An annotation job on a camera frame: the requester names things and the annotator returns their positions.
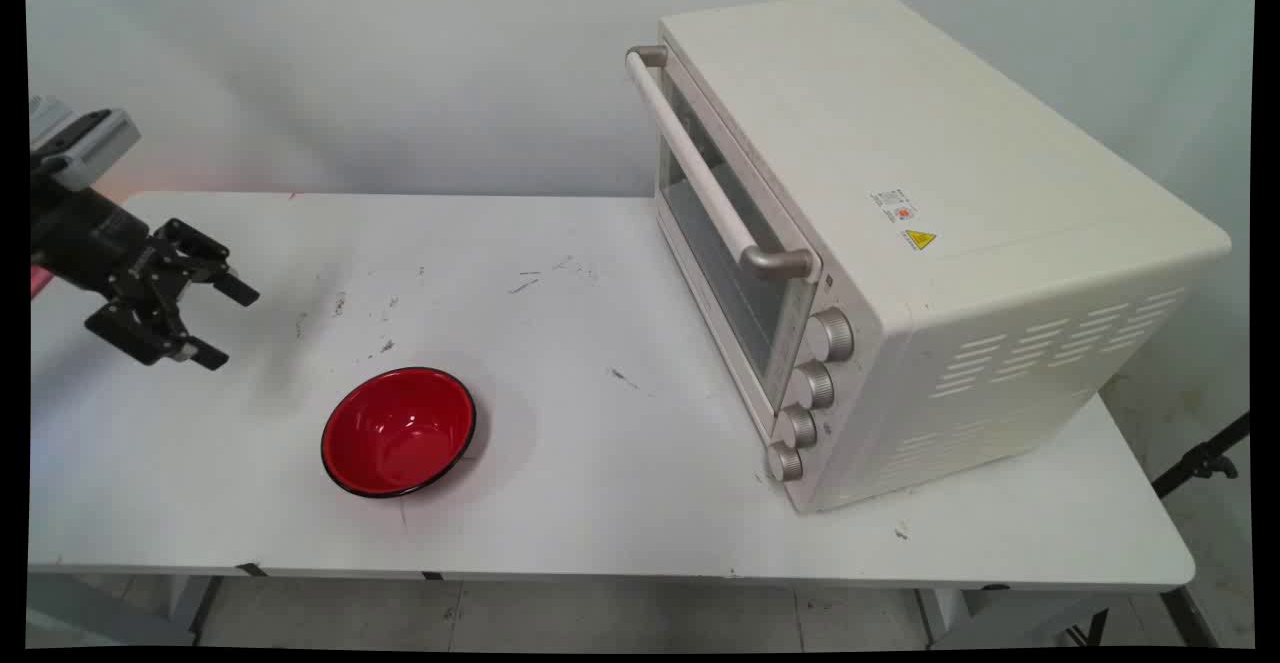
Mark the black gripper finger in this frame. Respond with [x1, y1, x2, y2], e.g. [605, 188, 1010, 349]
[84, 278, 230, 372]
[140, 217, 262, 308]

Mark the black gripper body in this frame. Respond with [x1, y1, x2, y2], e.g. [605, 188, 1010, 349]
[30, 178, 153, 294]

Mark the oven glass door with handle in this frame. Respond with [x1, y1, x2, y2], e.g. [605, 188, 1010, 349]
[625, 43, 827, 444]

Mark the red bowl with black rim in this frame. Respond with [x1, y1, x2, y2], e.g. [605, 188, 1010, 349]
[320, 367, 478, 500]

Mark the grey metal table leg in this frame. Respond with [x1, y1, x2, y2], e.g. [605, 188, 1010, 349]
[28, 574, 223, 646]

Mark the silver oven knob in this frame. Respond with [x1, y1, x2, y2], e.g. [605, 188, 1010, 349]
[764, 441, 805, 484]
[792, 360, 836, 412]
[777, 404, 819, 451]
[804, 308, 855, 365]

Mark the cream toaster oven body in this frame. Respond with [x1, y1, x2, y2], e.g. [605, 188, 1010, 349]
[640, 0, 1233, 515]

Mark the black tripod stand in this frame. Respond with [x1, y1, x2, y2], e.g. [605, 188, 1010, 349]
[1150, 411, 1252, 501]

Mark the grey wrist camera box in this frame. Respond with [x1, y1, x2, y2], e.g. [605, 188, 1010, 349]
[38, 107, 142, 193]

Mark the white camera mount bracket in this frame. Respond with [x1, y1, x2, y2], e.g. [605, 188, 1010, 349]
[28, 94, 69, 154]

